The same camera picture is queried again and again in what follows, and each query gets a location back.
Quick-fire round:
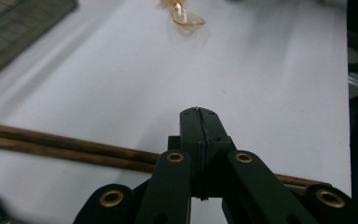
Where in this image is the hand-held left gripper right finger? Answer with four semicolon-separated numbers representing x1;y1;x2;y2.
197;106;236;199

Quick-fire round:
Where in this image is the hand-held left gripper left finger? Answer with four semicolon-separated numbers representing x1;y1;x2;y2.
167;106;205;199

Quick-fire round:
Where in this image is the brown wooden chopstick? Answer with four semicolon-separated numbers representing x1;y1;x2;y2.
0;120;334;189
0;134;307;196

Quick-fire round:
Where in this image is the smoky clear plastic bin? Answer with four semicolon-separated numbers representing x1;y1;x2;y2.
0;0;78;87

